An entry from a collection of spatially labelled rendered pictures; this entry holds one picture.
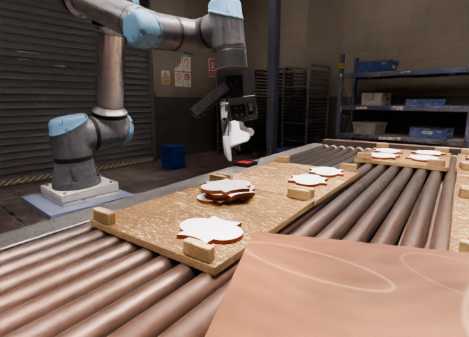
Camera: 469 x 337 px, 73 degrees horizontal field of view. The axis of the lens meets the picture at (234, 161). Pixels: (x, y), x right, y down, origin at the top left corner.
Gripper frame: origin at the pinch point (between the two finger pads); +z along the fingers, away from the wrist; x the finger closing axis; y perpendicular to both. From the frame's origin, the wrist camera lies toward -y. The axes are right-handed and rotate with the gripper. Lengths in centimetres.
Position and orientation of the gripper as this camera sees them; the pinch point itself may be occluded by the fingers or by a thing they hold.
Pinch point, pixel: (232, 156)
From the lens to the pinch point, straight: 76.8
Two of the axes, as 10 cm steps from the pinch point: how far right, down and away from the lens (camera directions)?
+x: 1.4, -1.8, 9.7
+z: 1.1, 9.8, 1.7
